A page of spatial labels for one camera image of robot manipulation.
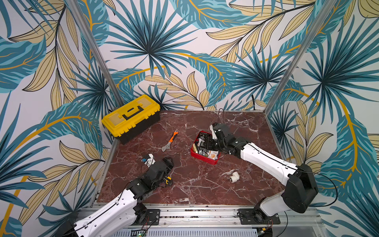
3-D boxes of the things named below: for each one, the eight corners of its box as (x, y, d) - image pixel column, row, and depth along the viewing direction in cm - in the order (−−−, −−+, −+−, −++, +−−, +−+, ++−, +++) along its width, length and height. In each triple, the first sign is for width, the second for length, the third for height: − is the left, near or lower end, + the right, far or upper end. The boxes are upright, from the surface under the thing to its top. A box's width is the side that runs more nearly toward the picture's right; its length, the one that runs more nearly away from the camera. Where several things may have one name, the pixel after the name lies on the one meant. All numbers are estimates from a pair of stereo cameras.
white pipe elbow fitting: (230, 182, 87) (231, 181, 85) (228, 173, 90) (229, 171, 88) (239, 182, 87) (240, 181, 85) (237, 173, 90) (238, 171, 88)
